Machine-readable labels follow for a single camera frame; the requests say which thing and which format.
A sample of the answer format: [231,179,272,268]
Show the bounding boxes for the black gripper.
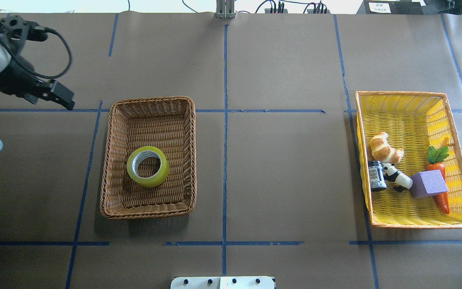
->
[0,59,75,110]

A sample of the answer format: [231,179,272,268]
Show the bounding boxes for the yellow tape roll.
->
[126,146,170,188]

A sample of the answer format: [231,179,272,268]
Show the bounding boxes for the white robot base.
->
[170,276,276,289]

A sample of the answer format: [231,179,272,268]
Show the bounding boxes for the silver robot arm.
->
[0,15,75,110]

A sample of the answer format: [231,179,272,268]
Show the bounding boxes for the brown wicker basket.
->
[99,96,197,220]

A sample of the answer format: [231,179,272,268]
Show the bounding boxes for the yellow woven basket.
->
[355,91,462,229]

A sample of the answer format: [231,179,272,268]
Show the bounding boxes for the black box with label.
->
[356,0,424,15]

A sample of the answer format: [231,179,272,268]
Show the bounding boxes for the toy croissant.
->
[370,132,405,165]

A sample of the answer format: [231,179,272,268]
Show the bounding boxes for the small black can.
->
[367,160,387,191]

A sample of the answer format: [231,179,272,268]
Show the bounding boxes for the panda figurine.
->
[383,163,413,193]

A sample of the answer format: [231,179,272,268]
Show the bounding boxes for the purple foam cube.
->
[409,170,448,199]

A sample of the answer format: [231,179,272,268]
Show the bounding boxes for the orange toy carrot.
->
[427,146,451,215]

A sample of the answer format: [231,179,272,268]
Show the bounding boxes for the black camera cable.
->
[12,27,73,80]

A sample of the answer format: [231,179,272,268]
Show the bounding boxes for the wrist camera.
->
[0,15,48,54]

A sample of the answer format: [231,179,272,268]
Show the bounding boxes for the metal post bracket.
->
[215,0,236,19]

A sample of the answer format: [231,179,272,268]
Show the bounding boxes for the black power cables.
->
[182,0,328,14]

